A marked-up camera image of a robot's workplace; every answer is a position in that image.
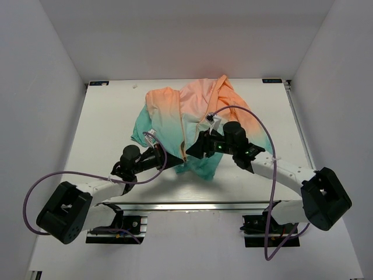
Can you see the right blue table label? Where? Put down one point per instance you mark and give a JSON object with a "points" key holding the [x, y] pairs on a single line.
{"points": [[272, 80]]}

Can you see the blue table label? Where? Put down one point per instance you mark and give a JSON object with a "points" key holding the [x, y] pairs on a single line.
{"points": [[99, 83], [272, 80]]}

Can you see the peach and teal jacket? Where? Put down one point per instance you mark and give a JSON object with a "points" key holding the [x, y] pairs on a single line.
{"points": [[178, 116]]}

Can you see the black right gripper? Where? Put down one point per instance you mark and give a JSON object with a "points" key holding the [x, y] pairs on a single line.
{"points": [[203, 144]]}

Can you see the aluminium table rail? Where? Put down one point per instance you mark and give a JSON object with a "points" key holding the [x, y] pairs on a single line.
{"points": [[191, 206]]}

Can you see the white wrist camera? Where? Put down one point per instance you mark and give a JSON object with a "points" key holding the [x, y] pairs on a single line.
{"points": [[214, 121], [149, 138]]}

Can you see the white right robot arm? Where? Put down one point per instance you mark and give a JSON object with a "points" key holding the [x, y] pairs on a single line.
{"points": [[323, 199]]}

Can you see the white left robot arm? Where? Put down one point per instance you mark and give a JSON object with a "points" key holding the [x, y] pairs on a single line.
{"points": [[72, 209]]}

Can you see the left blue table label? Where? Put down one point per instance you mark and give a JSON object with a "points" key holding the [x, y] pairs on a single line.
{"points": [[99, 83]]}

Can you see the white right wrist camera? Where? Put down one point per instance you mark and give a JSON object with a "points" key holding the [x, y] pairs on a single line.
{"points": [[214, 121]]}

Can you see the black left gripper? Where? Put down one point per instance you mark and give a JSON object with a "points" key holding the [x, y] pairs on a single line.
{"points": [[159, 155]]}

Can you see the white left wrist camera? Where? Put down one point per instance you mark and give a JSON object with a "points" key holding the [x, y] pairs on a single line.
{"points": [[149, 138]]}

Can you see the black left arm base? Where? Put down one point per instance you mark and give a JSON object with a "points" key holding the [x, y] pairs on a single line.
{"points": [[110, 224]]}

